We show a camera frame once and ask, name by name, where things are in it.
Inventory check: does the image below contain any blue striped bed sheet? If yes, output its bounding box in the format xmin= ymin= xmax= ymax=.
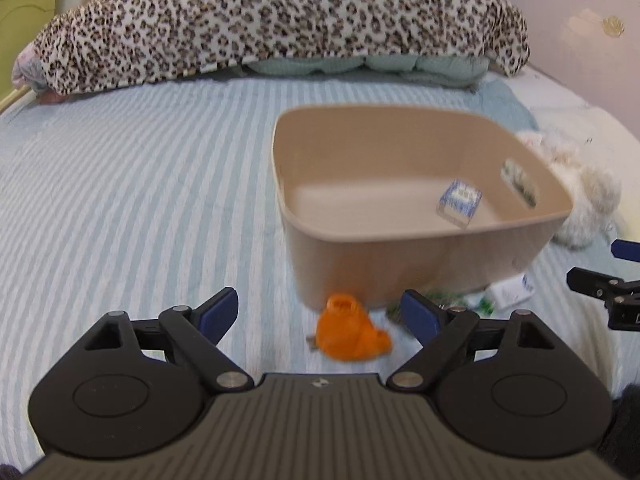
xmin=0 ymin=67 xmax=640 ymax=468

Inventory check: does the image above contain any orange plastic item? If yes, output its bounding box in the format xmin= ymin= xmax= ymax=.
xmin=306 ymin=292 xmax=393 ymax=362

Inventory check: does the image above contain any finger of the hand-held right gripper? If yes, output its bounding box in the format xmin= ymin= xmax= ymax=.
xmin=566 ymin=266 xmax=640 ymax=331
xmin=611 ymin=238 xmax=640 ymax=261

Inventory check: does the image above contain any small blue white box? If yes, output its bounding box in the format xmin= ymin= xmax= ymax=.
xmin=435 ymin=179 xmax=483 ymax=231

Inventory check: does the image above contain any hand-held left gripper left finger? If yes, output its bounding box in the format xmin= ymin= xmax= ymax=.
xmin=81 ymin=287 xmax=254 ymax=394

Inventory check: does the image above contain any white blue packet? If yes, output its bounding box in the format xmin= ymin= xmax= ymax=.
xmin=487 ymin=274 xmax=536 ymax=311

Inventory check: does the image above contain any green quilted pillow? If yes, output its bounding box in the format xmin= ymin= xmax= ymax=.
xmin=242 ymin=54 xmax=493 ymax=92

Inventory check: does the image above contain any beige plastic storage basket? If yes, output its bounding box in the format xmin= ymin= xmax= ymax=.
xmin=271 ymin=104 xmax=574 ymax=311

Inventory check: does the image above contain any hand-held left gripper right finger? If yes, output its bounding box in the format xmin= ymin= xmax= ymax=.
xmin=387 ymin=288 xmax=557 ymax=392

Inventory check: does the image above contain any green patterned wrapper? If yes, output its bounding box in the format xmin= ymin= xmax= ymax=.
xmin=385 ymin=287 xmax=498 ymax=321

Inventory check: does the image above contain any white fluffy plush toy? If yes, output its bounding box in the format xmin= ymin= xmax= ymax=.
xmin=515 ymin=110 xmax=623 ymax=250

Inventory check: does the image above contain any green wooden cabinet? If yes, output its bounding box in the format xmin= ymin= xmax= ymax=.
xmin=0 ymin=0 xmax=61 ymax=106

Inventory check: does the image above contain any pink headboard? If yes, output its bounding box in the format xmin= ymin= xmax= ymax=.
xmin=489 ymin=0 xmax=640 ymax=126

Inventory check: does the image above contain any pink floral cloth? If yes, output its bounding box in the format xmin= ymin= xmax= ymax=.
xmin=11 ymin=42 xmax=63 ymax=106

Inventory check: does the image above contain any leopard print pillow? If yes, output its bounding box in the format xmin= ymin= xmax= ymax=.
xmin=31 ymin=0 xmax=530 ymax=96

